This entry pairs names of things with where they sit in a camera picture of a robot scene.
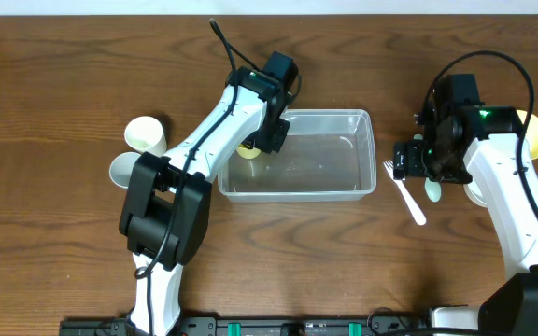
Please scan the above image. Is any yellow plastic cup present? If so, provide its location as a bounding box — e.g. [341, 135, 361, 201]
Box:
[236, 144, 261, 160]

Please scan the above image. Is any mint green plastic spoon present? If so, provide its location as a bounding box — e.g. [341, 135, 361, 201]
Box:
[413, 133, 443, 203]

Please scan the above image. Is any white plastic fork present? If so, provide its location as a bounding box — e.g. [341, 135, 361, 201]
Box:
[383, 161, 427, 226]

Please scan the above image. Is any white plastic bowl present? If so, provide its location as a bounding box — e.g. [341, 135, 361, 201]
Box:
[463, 181, 487, 208]

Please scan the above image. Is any white plastic cup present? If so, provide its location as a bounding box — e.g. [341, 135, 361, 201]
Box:
[124, 116, 167, 157]

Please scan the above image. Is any yellow plastic bowl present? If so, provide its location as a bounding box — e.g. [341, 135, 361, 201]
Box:
[526, 115, 538, 160]

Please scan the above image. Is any grey plastic cup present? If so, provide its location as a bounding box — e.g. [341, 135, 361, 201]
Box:
[108, 152, 141, 189]

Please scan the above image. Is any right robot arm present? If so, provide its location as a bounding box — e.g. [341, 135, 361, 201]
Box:
[391, 75, 538, 335]

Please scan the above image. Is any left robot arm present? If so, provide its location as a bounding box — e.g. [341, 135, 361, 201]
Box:
[119, 51, 302, 335]

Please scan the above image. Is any clear plastic container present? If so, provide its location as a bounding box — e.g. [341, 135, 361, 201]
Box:
[218, 109, 377, 203]

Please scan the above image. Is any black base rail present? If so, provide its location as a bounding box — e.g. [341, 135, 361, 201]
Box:
[59, 314, 429, 336]

